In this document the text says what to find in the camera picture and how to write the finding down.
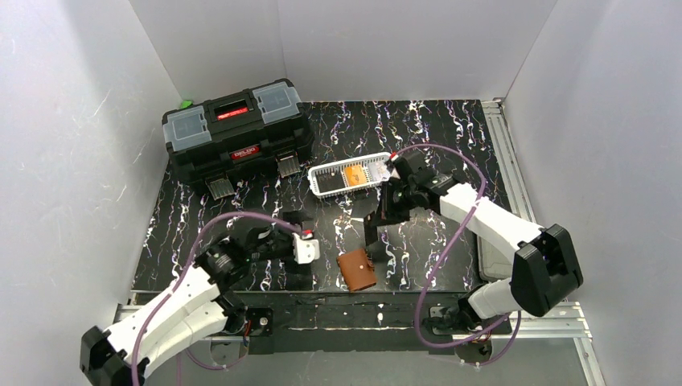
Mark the grey plastic case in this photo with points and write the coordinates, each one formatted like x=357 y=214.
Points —
x=494 y=263

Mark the aluminium frame rail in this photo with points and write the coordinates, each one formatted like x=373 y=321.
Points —
x=507 y=186

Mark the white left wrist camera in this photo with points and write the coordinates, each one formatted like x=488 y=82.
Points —
x=305 y=250

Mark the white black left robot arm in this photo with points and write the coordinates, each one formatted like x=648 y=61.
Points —
x=201 y=302

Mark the white plastic basket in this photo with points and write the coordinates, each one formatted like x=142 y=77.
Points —
x=338 y=166

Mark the black credit card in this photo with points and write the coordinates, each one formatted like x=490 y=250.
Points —
x=330 y=182

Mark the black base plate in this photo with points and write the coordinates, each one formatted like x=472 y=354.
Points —
x=332 y=322

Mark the brown leather card holder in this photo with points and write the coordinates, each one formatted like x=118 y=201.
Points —
x=357 y=270

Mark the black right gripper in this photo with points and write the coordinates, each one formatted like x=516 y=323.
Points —
x=388 y=207

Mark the orange credit card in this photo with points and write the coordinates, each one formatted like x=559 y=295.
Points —
x=355 y=175

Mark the white credit card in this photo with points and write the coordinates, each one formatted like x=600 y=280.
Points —
x=379 y=171

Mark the black plastic toolbox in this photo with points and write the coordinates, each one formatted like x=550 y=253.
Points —
x=214 y=144

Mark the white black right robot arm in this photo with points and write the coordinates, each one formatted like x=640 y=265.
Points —
x=544 y=265

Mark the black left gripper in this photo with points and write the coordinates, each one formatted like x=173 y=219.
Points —
x=290 y=234

